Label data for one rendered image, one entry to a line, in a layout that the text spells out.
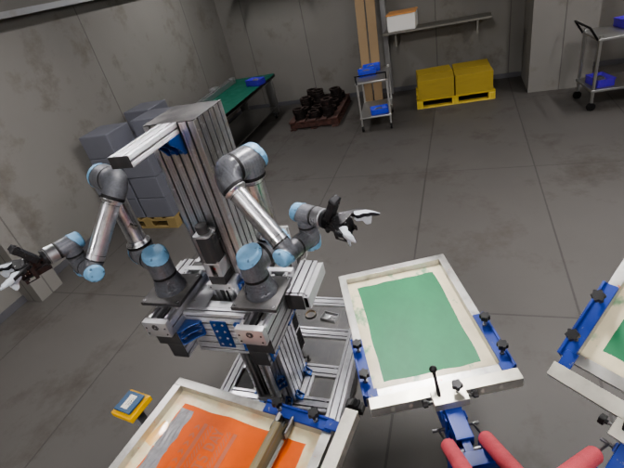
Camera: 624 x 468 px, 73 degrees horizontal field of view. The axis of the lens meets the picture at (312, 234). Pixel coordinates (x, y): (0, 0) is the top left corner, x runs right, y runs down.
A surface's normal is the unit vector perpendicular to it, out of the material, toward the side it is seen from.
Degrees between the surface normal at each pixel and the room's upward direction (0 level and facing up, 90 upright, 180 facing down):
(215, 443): 0
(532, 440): 0
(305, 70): 90
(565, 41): 90
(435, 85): 90
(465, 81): 90
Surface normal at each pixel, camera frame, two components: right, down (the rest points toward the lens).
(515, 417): -0.20, -0.82
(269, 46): -0.27, 0.57
